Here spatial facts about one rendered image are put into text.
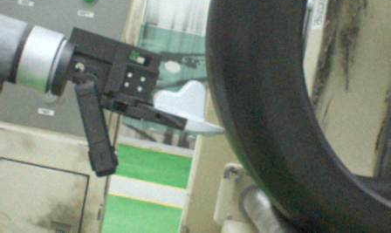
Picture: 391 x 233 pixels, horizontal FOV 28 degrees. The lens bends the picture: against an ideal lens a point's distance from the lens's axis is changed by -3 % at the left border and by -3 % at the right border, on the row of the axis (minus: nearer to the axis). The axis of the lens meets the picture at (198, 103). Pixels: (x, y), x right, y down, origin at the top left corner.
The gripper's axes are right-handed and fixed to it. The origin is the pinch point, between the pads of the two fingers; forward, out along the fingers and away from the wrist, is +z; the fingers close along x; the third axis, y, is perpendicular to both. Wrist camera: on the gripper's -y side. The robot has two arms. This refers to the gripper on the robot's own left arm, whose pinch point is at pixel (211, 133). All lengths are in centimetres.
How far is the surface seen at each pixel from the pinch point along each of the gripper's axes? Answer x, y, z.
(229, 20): -8.0, 13.1, -2.9
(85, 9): 58, 11, -24
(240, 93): -8.8, 5.8, 0.6
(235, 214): 23.3, -12.4, 10.0
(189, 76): 885, -6, 53
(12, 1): 58, 8, -38
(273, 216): 2.6, -7.9, 11.2
